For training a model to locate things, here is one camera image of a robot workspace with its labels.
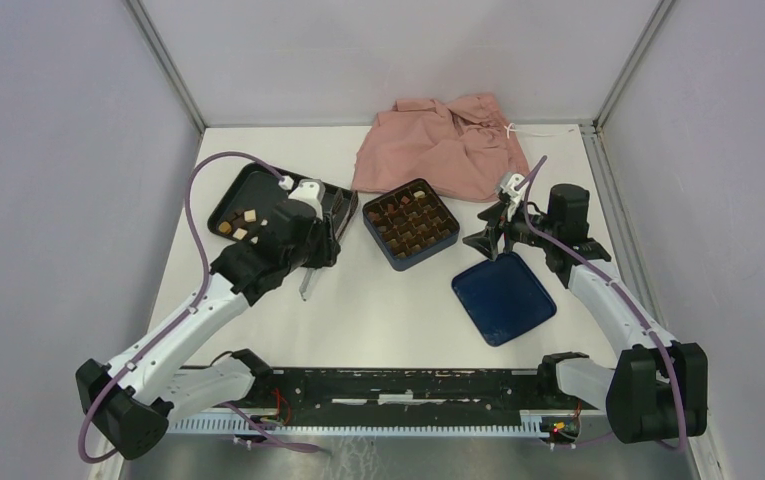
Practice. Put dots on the pink cloth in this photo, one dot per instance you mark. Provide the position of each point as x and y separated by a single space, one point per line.
462 148

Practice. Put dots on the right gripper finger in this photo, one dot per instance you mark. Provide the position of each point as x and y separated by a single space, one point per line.
495 215
485 242

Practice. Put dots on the silver metal tongs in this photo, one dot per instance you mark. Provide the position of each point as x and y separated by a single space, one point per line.
308 283

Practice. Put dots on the blue box lid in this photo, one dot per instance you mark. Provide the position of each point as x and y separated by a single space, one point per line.
503 298

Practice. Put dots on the blue chocolate box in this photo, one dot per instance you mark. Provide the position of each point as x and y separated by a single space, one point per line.
410 224

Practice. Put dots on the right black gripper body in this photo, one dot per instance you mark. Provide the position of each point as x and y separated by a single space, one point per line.
521 230

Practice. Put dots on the black chocolate tray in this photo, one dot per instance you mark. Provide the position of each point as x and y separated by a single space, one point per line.
256 189

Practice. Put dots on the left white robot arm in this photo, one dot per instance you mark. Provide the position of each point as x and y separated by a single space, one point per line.
133 398

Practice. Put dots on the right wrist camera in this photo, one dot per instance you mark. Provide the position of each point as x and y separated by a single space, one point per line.
511 186

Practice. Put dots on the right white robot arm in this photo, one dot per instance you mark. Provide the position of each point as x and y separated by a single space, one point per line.
658 389

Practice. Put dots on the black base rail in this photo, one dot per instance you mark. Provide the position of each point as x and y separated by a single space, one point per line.
341 397

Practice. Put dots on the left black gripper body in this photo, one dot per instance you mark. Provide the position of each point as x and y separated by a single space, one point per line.
320 246

